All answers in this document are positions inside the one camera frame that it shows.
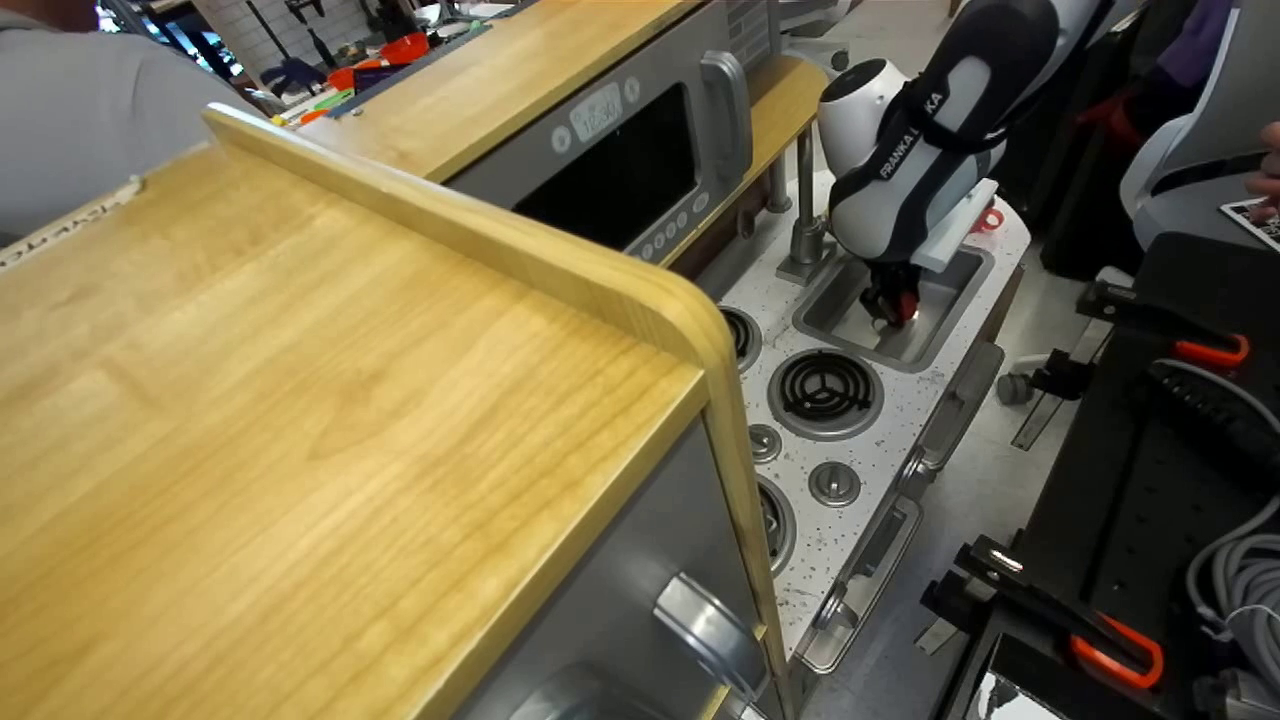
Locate grey stove knob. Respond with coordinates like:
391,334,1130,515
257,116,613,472
746,426,783,463
807,462,861,508

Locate wooden toy kitchen shelf unit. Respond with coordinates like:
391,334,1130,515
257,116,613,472
0,0,834,720

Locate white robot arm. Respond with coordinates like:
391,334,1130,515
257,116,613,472
817,0,1115,271

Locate seated person in grey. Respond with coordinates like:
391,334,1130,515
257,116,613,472
0,0,248,243

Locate grey oven door handle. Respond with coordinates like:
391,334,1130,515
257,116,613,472
900,339,1004,488

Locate grey toy faucet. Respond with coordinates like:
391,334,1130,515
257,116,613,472
781,134,830,284

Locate orange black clamp right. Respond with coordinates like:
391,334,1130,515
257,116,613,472
997,275,1256,412

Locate toy microwave oven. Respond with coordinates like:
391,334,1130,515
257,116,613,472
453,0,781,262

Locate right front stove burner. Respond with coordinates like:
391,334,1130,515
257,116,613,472
755,481,794,578

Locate white speckled toy kitchen counter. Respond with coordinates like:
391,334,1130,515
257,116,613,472
703,199,1026,667

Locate grey stove knob lower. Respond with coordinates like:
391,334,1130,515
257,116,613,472
807,462,861,508

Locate orange black clamp left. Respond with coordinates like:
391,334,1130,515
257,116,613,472
925,537,1167,693

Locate grey toy sink basin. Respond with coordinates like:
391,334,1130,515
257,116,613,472
792,249,990,372

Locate coiled grey cable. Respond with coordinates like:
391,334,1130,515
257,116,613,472
1178,492,1280,696

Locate stove burner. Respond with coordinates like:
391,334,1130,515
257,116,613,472
755,481,794,578
767,347,880,439

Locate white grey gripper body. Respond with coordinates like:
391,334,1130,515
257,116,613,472
877,174,997,268

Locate black perforated mounting board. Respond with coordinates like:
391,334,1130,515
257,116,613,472
927,236,1280,720

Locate left front stove burner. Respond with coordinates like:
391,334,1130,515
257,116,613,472
767,347,880,439

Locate orange black clamp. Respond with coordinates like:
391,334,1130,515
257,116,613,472
997,275,1256,412
925,537,1167,693

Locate grey stove knob upper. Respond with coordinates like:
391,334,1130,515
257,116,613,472
746,426,783,463

